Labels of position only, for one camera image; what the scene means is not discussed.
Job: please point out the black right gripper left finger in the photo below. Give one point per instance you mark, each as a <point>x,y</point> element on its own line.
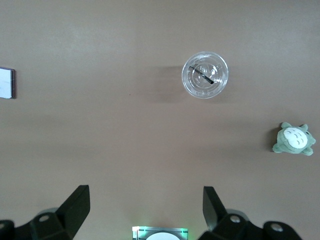
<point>72,210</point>

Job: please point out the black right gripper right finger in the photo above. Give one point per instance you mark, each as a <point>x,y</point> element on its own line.
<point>215,212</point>

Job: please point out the purple flip phone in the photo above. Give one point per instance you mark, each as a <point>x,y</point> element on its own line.
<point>5,83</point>

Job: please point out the grey-green Totoro plush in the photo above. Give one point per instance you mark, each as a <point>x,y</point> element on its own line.
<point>295,138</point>

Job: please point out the clear plastic cup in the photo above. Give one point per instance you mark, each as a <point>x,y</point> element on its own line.
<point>205,75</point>

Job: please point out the black straw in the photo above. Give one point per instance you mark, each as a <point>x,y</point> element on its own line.
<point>201,74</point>

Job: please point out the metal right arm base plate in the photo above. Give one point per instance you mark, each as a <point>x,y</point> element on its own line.
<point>137,232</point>

